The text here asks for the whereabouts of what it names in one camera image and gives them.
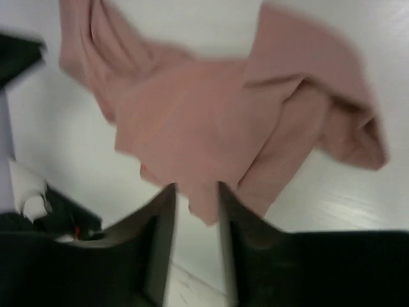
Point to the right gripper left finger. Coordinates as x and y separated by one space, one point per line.
125 264

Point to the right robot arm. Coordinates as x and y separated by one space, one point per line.
28 198

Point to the pink printed t shirt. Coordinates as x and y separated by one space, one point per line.
249 122

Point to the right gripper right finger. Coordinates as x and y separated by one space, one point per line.
265 266

